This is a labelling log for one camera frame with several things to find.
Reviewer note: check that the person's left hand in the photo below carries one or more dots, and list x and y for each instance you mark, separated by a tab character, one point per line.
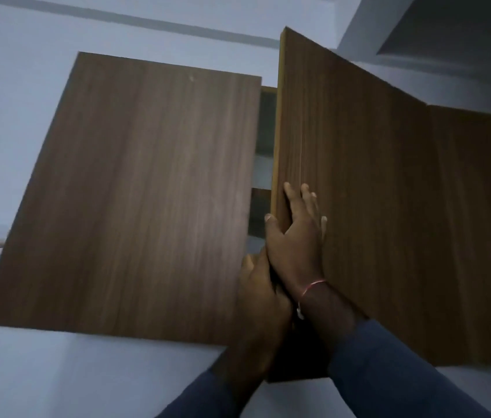
263	309

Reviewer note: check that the person's right hand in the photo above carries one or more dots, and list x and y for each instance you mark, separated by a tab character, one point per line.
298	256

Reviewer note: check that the wooden cabinet door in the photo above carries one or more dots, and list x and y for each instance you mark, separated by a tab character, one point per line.
141	191
359	169

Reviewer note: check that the white cabinet shelves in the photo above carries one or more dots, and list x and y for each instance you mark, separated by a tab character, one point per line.
265	121

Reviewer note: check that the person's left forearm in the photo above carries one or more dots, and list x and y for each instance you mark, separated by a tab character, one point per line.
210	396

